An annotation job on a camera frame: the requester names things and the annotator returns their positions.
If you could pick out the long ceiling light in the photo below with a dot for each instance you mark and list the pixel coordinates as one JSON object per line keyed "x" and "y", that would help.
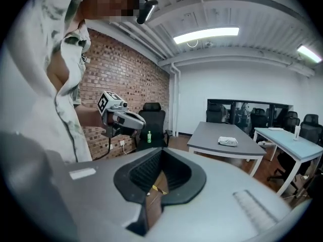
{"x": 309, "y": 53}
{"x": 205, "y": 35}

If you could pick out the dark glass partition window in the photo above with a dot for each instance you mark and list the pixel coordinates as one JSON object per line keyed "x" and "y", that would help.
{"x": 239, "y": 112}

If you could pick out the person's head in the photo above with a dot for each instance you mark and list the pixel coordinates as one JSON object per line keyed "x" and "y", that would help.
{"x": 101, "y": 6}

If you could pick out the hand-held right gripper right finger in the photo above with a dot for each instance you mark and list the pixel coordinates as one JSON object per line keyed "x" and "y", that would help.
{"x": 214, "y": 210}

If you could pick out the person's white patterned shirt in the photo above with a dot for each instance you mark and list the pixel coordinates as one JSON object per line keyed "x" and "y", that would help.
{"x": 30, "y": 84}

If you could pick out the grey office table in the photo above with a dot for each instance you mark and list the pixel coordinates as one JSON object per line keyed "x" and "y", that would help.
{"x": 214, "y": 135}

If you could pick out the light blue office table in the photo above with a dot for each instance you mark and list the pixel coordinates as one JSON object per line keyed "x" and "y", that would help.
{"x": 297, "y": 145}

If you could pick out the person's left forearm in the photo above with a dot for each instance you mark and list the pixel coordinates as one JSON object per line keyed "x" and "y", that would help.
{"x": 88, "y": 116}

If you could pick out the white upright bottle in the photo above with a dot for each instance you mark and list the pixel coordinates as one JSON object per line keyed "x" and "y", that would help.
{"x": 296, "y": 133}

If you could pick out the black head-worn camera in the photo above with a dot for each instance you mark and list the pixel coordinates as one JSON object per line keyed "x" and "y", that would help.
{"x": 146, "y": 11}

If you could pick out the white wall pipes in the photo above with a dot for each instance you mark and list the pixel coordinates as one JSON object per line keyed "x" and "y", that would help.
{"x": 175, "y": 97}

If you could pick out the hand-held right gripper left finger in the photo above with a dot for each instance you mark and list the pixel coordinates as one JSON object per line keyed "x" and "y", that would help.
{"x": 83, "y": 198}

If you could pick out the white wall socket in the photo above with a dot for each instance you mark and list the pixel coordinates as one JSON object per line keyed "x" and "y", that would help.
{"x": 122, "y": 143}

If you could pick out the flat white item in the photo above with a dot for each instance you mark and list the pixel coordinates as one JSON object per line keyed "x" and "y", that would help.
{"x": 275, "y": 129}

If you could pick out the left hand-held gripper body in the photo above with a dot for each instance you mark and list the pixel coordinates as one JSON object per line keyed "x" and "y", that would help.
{"x": 118, "y": 117}

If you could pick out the white soft tissue pack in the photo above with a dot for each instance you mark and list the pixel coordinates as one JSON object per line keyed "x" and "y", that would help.
{"x": 227, "y": 141}

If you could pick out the small ceiling security camera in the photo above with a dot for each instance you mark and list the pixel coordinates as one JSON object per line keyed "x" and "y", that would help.
{"x": 208, "y": 44}

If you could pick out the green plastic bottle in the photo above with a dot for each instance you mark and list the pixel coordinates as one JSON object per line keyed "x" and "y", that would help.
{"x": 149, "y": 137}

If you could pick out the black high-back office chair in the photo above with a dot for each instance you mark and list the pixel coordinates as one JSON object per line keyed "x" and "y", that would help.
{"x": 152, "y": 122}

